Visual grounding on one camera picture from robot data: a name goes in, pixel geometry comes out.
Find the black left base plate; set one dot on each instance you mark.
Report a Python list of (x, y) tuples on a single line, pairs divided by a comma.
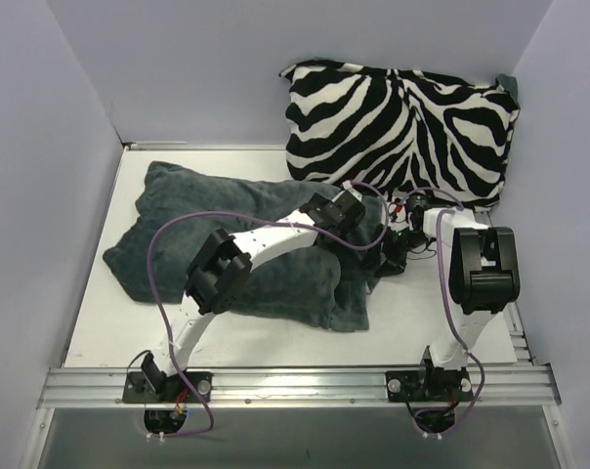
[(172, 390)]

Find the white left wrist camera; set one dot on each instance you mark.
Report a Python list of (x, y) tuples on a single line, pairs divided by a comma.
[(349, 187)]

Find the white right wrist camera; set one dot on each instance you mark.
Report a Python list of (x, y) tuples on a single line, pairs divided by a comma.
[(398, 216)]

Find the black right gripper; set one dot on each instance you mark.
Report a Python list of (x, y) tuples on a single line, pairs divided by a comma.
[(414, 206)]

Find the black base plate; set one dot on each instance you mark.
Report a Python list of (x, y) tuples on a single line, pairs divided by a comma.
[(172, 390), (438, 386)]

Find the grey zebra pillowcase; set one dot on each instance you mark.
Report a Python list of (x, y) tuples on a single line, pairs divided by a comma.
[(317, 287)]

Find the zebra print pillow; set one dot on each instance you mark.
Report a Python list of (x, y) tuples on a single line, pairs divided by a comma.
[(400, 129)]

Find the aluminium front rail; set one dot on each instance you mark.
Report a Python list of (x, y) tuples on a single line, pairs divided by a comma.
[(333, 387)]

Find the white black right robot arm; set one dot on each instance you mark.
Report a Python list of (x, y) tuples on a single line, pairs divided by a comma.
[(478, 277)]

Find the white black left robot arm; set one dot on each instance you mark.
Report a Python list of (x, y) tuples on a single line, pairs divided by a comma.
[(223, 264)]

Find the aluminium back rail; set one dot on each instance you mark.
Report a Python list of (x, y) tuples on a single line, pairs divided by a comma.
[(157, 146)]

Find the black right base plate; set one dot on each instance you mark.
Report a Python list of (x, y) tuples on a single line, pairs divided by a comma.
[(438, 386)]

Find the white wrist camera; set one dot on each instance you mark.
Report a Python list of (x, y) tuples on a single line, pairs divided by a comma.
[(349, 187), (398, 216)]

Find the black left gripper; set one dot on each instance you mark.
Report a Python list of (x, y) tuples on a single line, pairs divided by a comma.
[(341, 218)]

